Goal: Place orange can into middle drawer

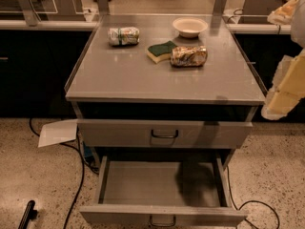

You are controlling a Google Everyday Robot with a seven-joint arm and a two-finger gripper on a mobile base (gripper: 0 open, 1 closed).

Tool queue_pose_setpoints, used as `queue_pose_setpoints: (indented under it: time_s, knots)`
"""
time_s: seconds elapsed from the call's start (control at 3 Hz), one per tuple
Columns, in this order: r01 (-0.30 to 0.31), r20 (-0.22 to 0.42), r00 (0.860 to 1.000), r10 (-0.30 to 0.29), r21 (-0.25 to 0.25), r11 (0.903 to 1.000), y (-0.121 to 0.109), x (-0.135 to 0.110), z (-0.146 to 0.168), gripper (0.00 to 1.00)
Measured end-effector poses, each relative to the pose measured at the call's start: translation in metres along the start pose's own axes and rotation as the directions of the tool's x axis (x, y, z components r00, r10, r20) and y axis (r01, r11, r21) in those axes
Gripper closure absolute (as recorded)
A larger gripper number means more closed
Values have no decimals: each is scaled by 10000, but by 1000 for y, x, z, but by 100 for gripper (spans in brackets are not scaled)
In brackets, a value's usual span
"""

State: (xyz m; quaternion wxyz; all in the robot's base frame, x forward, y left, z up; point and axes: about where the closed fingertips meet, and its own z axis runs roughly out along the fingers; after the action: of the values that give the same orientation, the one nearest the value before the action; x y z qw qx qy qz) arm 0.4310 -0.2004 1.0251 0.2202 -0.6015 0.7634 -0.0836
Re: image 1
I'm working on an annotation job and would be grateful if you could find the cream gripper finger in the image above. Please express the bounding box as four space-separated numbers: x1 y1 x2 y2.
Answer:
267 0 299 25
261 50 305 120

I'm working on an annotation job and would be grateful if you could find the orange can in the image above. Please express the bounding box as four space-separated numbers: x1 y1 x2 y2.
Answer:
171 46 208 67

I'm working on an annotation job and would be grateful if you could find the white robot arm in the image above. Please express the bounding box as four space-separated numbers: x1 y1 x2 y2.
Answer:
261 0 305 120

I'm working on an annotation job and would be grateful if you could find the grey drawer cabinet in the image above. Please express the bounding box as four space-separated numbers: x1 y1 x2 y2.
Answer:
66 15 264 164

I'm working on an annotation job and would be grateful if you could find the green white crumpled can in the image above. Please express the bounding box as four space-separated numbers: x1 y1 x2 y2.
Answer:
108 27 140 46

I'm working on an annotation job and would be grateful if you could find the open middle drawer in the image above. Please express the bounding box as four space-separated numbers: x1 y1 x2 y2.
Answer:
80 155 247 227

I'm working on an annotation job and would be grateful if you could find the closed top drawer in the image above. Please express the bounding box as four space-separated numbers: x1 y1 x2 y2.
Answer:
77 119 253 149

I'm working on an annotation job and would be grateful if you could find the white paper bowl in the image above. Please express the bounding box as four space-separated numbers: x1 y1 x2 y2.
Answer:
173 17 208 38

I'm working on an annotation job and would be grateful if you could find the green yellow sponge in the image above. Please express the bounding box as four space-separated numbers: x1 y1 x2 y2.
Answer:
146 41 176 64

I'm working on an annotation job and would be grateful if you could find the white paper sheet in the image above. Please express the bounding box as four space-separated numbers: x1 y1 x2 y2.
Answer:
38 119 77 148

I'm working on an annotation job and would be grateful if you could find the black object on floor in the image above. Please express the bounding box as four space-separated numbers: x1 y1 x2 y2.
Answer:
18 200 38 229

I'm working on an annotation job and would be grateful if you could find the black floor cable right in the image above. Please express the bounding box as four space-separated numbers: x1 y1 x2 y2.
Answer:
226 165 281 229

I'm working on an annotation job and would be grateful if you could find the black floor cable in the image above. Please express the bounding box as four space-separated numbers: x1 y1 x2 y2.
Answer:
226 165 281 229
29 117 100 229

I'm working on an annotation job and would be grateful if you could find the black floor cable left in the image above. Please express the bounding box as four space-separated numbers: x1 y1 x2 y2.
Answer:
29 117 100 229

